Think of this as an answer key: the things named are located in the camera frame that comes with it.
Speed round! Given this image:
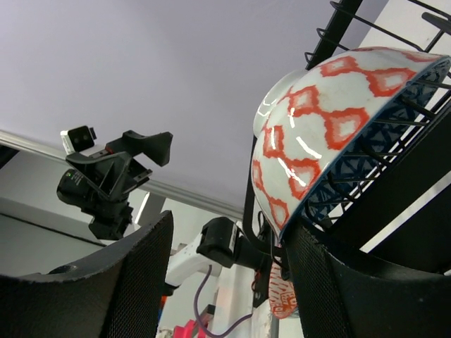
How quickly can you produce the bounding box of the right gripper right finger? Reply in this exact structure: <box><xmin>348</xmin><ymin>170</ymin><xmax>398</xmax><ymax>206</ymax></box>
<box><xmin>284</xmin><ymin>225</ymin><xmax>450</xmax><ymax>337</ymax></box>

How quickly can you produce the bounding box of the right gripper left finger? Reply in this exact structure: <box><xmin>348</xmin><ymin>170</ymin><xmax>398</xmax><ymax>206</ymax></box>
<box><xmin>1</xmin><ymin>211</ymin><xmax>173</xmax><ymax>337</ymax></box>

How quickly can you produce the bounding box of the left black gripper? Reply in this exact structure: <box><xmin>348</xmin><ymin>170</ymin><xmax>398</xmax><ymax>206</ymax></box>
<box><xmin>66</xmin><ymin>130</ymin><xmax>173</xmax><ymax>239</ymax></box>

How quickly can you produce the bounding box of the blue zigzag pattern bowl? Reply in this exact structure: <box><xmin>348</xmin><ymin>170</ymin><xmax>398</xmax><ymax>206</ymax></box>
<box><xmin>268</xmin><ymin>263</ymin><xmax>298</xmax><ymax>320</ymax></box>

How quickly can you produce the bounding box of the red pattern white bowl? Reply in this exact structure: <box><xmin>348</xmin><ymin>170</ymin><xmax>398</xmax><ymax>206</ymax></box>
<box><xmin>252</xmin><ymin>46</ymin><xmax>450</xmax><ymax>239</ymax></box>

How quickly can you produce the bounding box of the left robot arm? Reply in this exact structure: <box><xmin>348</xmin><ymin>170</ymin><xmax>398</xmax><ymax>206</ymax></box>
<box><xmin>56</xmin><ymin>125</ymin><xmax>271</xmax><ymax>294</ymax></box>

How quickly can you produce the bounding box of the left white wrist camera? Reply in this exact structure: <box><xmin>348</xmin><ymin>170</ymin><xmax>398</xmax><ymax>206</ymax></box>
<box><xmin>60</xmin><ymin>125</ymin><xmax>97</xmax><ymax>155</ymax></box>

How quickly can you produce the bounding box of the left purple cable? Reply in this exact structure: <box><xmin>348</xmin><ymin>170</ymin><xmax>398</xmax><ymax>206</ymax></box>
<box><xmin>192</xmin><ymin>263</ymin><xmax>254</xmax><ymax>338</ymax></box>

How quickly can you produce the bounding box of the black wire dish rack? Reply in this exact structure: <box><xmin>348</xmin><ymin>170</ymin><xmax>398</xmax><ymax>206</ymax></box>
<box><xmin>243</xmin><ymin>1</ymin><xmax>450</xmax><ymax>268</ymax></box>

